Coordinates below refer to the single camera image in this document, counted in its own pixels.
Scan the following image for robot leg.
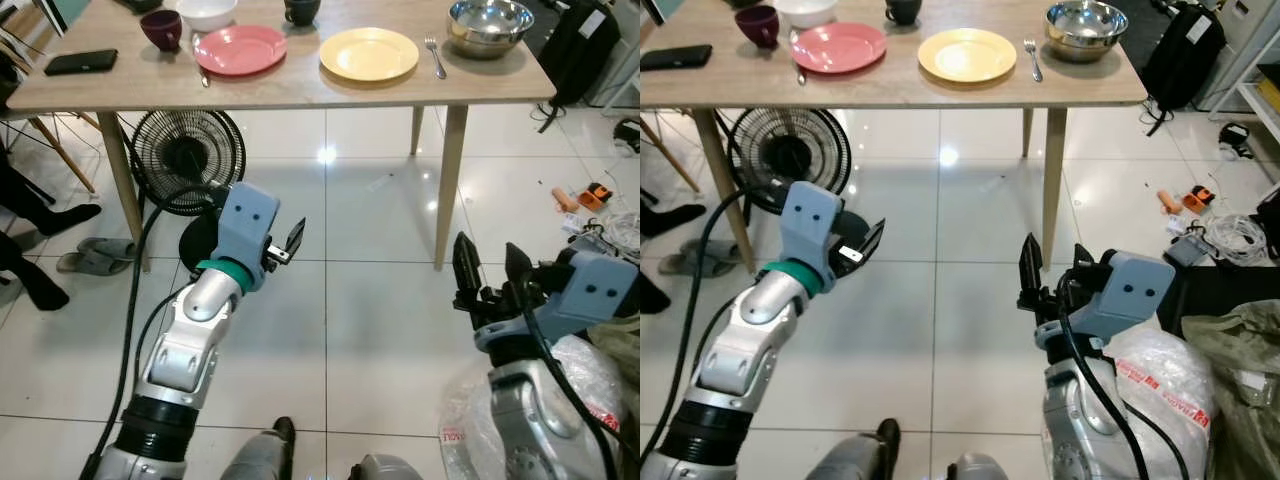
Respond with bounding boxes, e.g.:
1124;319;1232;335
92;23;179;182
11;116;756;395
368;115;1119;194
805;417;901;480
220;417;297;480
348;454;422;480
945;453;1011;480

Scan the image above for yellow plate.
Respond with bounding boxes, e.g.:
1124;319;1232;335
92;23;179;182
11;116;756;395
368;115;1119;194
917;28;1018;84
319;27;420;83

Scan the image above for white cable tangle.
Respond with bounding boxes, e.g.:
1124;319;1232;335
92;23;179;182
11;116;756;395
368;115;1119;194
575;212;641;261
1165;212;1271;269

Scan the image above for black backpack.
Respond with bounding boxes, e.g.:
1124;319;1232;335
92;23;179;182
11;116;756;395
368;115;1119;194
1140;2;1227;136
537;0;621;133

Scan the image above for black phone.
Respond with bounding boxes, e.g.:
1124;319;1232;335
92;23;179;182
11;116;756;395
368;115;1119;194
44;49;119;77
640;45;714;72

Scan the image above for pink plate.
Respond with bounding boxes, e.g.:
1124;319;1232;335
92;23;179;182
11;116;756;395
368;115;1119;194
193;25;288;77
790;22;888;75

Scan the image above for purple cup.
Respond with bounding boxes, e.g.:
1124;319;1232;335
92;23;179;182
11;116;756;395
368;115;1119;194
735;5;781;50
140;10;184;53

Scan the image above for light wooden table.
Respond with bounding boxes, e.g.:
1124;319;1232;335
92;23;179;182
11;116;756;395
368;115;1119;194
5;0;557;271
640;0;1148;273

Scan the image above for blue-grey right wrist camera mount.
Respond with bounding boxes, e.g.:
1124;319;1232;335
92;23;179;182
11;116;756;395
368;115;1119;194
540;250;639;341
1090;252;1177;341

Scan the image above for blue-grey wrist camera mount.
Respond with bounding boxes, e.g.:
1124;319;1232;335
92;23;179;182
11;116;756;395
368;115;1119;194
210;182;282;283
780;182;844;286
1090;252;1177;341
540;250;639;341

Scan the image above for grey slipper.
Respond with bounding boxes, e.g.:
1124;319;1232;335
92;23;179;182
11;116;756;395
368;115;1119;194
658;252;737;278
56;252;131;277
680;238;747;263
78;238;136;261

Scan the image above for robot right leg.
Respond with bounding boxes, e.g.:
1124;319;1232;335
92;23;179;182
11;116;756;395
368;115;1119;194
945;453;1011;480
348;454;422;480

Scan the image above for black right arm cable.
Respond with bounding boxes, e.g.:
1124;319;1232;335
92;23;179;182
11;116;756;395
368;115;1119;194
1055;300;1191;480
515;280;623;480

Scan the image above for wooden leg chair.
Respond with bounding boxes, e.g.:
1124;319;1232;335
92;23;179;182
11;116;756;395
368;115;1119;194
640;115;701;193
0;110;101;196

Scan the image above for olive green bag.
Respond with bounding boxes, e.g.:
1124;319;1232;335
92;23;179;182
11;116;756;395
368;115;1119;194
1180;300;1280;480
590;315;641;401

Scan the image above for robot left leg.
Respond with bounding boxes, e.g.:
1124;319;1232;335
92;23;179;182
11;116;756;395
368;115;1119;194
805;417;901;480
220;417;297;480

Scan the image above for white bowl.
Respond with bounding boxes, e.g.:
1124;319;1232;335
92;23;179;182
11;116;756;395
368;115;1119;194
773;0;839;29
177;0;239;32

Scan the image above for white metal shelf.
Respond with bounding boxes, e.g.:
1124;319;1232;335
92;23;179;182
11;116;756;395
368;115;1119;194
1195;0;1280;151

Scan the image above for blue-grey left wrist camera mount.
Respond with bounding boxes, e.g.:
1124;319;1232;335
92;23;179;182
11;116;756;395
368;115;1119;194
780;182;844;286
210;182;282;283

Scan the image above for person leg black trousers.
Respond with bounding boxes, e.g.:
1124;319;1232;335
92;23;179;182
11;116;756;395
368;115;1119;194
640;268;672;315
0;235;71;311
0;160;102;237
640;200;707;239

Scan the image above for steel bowl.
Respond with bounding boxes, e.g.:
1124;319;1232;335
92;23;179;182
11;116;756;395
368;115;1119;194
447;0;535;59
1045;0;1130;63

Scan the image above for black floor fan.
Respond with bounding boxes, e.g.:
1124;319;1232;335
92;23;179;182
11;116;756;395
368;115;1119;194
728;107;871;271
130;108;249;273

